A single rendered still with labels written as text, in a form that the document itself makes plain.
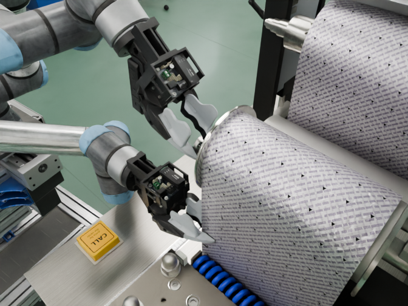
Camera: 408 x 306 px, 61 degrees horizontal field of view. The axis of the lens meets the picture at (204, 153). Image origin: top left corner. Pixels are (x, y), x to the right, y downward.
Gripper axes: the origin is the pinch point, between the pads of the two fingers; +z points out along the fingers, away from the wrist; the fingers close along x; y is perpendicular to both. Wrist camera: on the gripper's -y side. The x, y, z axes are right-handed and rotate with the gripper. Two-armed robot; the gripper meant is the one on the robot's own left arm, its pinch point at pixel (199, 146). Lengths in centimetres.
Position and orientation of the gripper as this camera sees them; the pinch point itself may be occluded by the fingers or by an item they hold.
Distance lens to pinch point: 57.4
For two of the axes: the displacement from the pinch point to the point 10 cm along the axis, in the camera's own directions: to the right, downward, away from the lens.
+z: 5.6, 8.2, 0.8
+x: 6.8, -5.2, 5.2
